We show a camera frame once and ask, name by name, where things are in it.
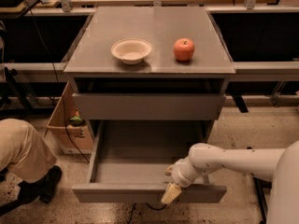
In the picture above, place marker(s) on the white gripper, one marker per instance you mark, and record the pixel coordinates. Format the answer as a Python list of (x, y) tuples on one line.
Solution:
[(179, 174)]

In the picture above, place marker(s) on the black shoe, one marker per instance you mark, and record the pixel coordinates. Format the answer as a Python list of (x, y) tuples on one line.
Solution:
[(42, 189)]

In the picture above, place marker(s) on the person leg beige trousers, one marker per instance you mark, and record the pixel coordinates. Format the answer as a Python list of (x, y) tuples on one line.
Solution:
[(23, 151)]

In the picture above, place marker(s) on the cardboard box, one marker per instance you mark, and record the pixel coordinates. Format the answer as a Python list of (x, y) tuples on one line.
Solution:
[(72, 139)]

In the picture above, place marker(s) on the red apple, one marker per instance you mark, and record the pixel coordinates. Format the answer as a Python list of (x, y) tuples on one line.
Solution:
[(183, 49)]

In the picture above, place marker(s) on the green toy in box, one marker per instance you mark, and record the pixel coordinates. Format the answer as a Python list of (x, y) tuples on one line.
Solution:
[(76, 120)]

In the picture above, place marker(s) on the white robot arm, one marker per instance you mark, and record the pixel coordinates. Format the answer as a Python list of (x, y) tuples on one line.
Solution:
[(280, 166)]

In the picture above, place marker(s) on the grey drawer cabinet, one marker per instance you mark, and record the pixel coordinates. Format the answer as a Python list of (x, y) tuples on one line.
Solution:
[(93, 69)]

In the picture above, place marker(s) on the grey drawer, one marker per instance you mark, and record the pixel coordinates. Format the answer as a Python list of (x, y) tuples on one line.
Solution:
[(149, 106), (130, 158)]

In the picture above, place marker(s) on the white paper bowl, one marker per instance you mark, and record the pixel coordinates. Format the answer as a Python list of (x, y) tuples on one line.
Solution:
[(131, 50)]

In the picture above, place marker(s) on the grey top drawer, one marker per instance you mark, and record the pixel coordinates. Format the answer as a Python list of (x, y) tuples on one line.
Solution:
[(149, 106)]

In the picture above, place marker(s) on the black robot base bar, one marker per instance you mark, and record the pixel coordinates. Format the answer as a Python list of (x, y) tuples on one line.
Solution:
[(260, 185)]

